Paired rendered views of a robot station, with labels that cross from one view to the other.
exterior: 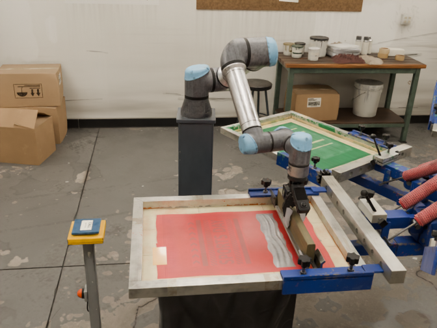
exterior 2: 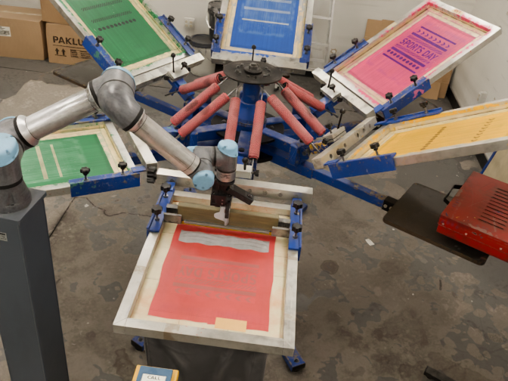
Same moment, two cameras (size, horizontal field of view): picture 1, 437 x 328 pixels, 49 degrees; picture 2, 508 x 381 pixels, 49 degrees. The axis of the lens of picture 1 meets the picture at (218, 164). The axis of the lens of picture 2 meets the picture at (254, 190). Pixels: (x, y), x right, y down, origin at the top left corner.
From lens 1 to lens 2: 1.92 m
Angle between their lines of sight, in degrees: 69
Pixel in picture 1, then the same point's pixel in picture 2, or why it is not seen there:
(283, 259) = (261, 244)
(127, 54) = not seen: outside the picture
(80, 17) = not seen: outside the picture
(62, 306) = not seen: outside the picture
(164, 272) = (258, 324)
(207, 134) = (41, 212)
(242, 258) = (249, 267)
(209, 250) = (231, 286)
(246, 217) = (181, 248)
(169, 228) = (180, 308)
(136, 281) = (283, 342)
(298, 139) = (235, 147)
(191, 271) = (261, 305)
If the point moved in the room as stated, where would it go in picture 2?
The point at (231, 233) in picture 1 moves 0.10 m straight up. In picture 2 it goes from (207, 264) to (208, 244)
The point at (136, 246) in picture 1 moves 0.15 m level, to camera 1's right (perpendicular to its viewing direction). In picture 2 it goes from (224, 334) to (236, 302)
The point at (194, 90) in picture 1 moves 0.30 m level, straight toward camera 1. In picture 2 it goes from (16, 173) to (103, 189)
